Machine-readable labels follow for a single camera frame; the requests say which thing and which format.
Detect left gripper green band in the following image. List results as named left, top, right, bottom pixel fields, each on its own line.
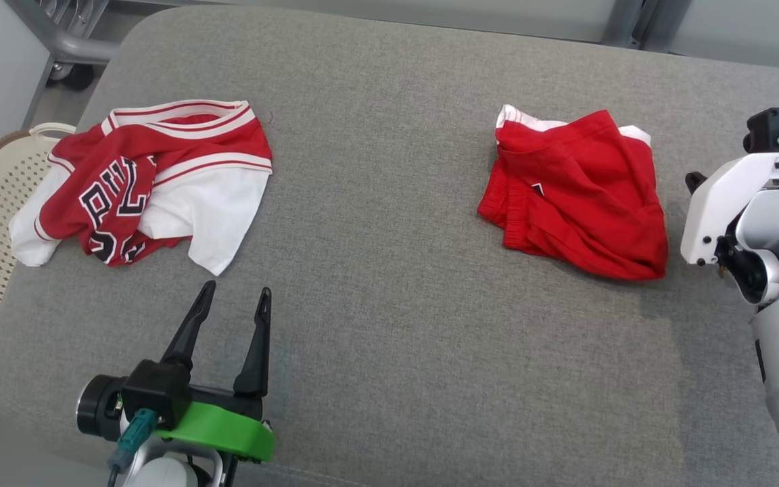
left=154, top=281, right=275, bottom=463

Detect grey metal partition post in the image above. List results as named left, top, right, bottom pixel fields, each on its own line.
left=603, top=0, right=674, bottom=49

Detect red shorts with white trim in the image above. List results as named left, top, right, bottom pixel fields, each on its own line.
left=477, top=105, right=669, bottom=281

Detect grey fabric sofa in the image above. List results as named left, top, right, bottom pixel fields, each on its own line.
left=0, top=5, right=779, bottom=487

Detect red and white basketball jersey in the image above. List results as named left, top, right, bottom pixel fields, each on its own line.
left=9, top=100, right=273, bottom=276

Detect teal left camera cable plug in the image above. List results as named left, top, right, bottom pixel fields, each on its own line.
left=109, top=409, right=159, bottom=487

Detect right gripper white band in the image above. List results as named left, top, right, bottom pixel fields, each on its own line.
left=680, top=152, right=779, bottom=266

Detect grey metal cart frame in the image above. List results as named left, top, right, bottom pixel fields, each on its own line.
left=4, top=0, right=121, bottom=92

